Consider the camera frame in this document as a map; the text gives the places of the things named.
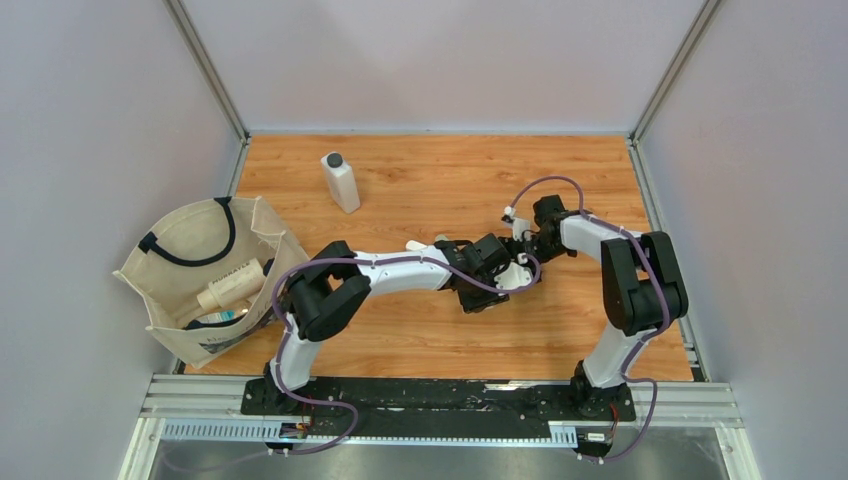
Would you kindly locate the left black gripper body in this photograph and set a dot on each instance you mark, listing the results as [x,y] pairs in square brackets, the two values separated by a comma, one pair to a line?
[475,299]

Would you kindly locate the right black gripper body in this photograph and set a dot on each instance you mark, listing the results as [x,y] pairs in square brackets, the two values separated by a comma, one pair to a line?
[535,247]

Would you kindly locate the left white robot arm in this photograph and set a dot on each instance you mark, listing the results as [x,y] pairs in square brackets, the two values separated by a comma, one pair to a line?
[318,299]

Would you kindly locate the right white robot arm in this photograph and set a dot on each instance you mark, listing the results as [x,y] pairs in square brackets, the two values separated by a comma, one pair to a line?
[642,288]

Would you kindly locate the white bottle black cap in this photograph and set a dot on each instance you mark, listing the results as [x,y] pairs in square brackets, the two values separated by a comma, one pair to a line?
[341,182]

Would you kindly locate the cream tube in bag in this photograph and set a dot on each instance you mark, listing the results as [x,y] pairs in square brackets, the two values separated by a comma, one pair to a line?
[238,284]

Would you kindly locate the beige canvas tote bag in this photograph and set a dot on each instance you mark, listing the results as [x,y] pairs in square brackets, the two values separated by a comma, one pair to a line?
[194,245]

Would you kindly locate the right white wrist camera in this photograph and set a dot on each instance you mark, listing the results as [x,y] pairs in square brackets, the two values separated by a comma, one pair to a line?
[520,227]

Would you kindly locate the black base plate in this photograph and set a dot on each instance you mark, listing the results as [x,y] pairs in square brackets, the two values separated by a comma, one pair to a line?
[434,409]

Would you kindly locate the aluminium frame rail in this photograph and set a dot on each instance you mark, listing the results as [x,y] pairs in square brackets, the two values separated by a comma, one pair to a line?
[191,36]

